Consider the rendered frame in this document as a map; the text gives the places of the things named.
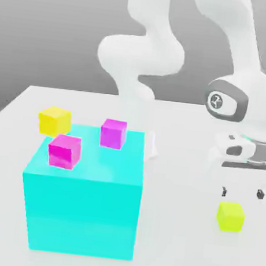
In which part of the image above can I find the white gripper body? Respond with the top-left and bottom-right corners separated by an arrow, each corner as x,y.
219,158 -> 266,185

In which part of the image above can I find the small lime cube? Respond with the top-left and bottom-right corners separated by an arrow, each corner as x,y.
214,200 -> 247,234

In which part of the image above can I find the small magenta cube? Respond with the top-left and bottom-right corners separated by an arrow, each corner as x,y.
45,132 -> 84,172
98,117 -> 128,151

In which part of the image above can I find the small yellow cube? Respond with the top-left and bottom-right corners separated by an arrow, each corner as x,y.
36,104 -> 74,140

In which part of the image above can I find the large cyan box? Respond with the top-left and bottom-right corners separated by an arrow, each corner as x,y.
13,118 -> 149,263

